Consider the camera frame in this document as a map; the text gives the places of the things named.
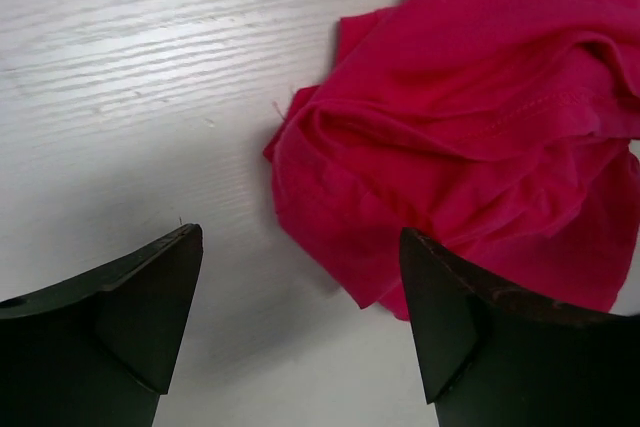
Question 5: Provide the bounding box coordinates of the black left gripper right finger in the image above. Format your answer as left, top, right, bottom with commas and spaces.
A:
400, 228, 639, 427

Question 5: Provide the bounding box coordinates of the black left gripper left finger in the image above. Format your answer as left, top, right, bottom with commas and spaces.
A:
1, 224, 203, 426

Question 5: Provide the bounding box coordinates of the red t shirt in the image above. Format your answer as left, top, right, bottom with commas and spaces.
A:
264, 0, 639, 319

